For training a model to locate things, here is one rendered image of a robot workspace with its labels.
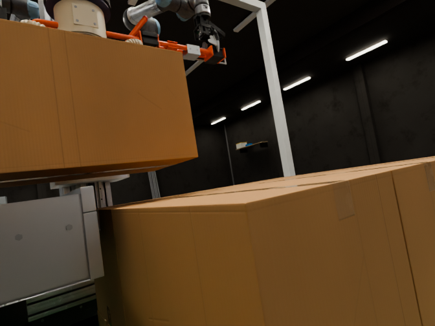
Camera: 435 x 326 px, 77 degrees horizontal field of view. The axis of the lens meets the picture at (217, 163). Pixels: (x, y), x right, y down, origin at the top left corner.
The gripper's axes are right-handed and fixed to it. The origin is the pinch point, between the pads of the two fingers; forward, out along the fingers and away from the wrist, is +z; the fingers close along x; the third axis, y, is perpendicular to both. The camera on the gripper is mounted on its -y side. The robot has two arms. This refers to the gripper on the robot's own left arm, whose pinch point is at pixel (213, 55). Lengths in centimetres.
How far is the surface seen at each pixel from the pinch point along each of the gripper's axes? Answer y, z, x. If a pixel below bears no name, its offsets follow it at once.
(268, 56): -234, -113, -161
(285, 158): -233, 42, -166
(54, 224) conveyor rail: 79, 66, 34
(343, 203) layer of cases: 42, 70, 78
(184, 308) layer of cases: 63, 84, 58
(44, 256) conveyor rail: 81, 73, 34
